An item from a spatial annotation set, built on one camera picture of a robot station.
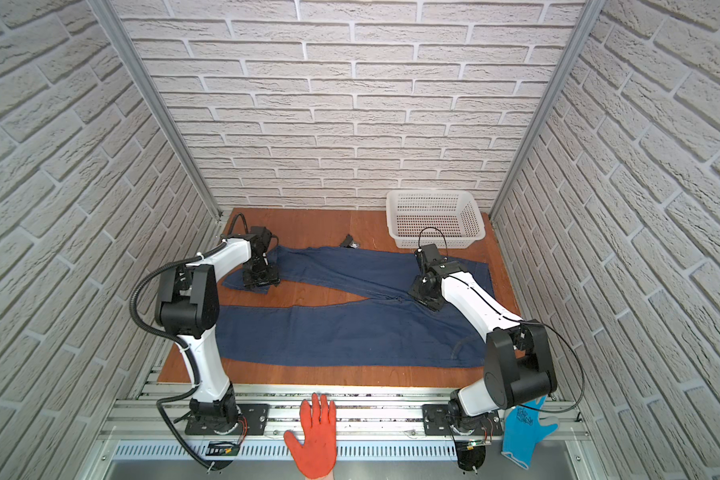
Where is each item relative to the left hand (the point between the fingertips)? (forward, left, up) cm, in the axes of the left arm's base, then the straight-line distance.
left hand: (268, 280), depth 98 cm
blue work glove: (-45, -71, -2) cm, 84 cm away
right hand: (-11, -48, +7) cm, 50 cm away
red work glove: (-42, -19, -1) cm, 46 cm away
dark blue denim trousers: (-18, -41, -2) cm, 45 cm away
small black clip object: (+17, -27, -1) cm, 32 cm away
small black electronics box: (-46, +6, -5) cm, 46 cm away
